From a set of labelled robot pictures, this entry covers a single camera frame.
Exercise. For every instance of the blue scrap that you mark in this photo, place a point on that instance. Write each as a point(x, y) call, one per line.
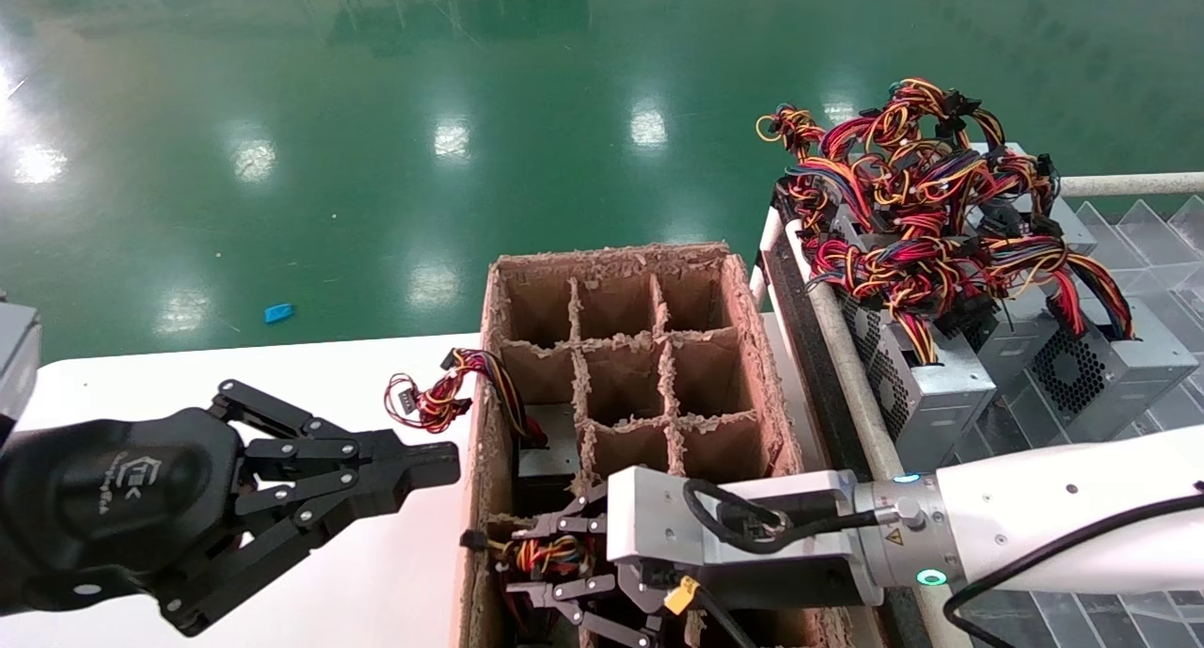
point(279, 312)

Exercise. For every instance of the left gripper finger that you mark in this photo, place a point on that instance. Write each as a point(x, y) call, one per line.
point(367, 502)
point(414, 458)

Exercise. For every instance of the clear plastic divider tray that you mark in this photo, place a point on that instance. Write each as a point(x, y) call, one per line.
point(1148, 244)

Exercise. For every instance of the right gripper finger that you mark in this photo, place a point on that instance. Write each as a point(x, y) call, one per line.
point(588, 603)
point(583, 518)

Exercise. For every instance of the white horizontal rail pipe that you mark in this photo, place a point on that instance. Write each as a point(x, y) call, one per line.
point(1129, 184)

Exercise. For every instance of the silver power supply mesh side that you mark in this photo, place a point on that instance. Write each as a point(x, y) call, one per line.
point(926, 403)

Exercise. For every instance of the yellow connector tag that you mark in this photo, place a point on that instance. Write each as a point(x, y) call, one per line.
point(682, 594)

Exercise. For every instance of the grey rack tube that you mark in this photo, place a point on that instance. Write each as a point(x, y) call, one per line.
point(851, 375)

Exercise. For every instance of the brown cardboard divider box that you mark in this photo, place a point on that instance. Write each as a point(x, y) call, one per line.
point(616, 385)

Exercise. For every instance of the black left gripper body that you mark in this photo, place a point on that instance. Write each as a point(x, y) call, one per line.
point(113, 497)

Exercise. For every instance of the grey power supply round vent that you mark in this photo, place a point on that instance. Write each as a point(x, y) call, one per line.
point(1119, 366)

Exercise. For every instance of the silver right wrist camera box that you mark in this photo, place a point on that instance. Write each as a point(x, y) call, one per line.
point(649, 516)

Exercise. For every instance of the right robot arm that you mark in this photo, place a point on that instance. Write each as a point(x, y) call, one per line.
point(1035, 507)

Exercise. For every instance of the white rack pipe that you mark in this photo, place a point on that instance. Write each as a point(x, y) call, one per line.
point(767, 253)

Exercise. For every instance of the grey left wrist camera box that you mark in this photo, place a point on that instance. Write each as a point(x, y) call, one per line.
point(17, 366)

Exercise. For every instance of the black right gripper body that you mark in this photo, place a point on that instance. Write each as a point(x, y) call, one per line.
point(658, 587)

